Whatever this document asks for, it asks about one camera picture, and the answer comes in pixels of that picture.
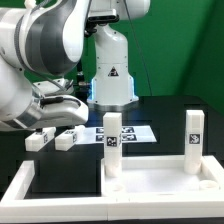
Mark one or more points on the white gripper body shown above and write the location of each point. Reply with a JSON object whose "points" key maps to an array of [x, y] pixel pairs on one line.
{"points": [[62, 110]]}

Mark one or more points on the white desk top tray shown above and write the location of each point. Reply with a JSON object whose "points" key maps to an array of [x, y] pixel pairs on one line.
{"points": [[157, 178]]}

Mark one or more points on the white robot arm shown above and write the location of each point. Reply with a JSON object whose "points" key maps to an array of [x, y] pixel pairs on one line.
{"points": [[48, 40]]}

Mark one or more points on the white fiducial marker sheet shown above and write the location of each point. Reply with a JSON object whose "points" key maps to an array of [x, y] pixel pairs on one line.
{"points": [[130, 134]]}

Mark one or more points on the black camera stand pole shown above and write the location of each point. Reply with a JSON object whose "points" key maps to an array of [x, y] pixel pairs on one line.
{"points": [[82, 85]]}

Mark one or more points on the white U-shaped obstacle frame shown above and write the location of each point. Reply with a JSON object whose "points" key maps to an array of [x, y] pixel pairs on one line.
{"points": [[16, 208]]}

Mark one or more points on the grey camera on stand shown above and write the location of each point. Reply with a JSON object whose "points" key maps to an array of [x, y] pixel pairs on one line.
{"points": [[103, 16]]}

